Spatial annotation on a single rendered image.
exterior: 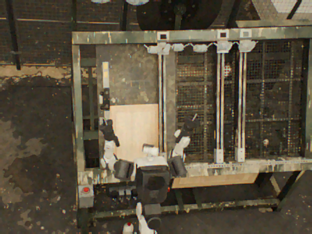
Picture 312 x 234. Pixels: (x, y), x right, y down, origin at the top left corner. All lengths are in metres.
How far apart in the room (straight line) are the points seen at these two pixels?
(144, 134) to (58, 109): 1.96
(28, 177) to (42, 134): 0.63
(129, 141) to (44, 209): 1.33
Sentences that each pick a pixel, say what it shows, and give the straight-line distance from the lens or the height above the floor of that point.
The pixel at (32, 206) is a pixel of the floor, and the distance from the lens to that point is 4.59.
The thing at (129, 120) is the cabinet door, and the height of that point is 1.23.
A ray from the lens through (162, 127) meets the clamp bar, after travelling 3.71.
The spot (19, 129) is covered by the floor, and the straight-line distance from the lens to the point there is 5.23.
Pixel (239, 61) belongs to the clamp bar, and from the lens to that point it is 3.85.
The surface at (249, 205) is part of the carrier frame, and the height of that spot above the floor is 0.18.
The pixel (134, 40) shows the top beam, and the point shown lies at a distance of 3.54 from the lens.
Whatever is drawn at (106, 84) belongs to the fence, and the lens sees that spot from 3.57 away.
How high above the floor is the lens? 3.92
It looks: 46 degrees down
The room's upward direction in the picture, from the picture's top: 8 degrees clockwise
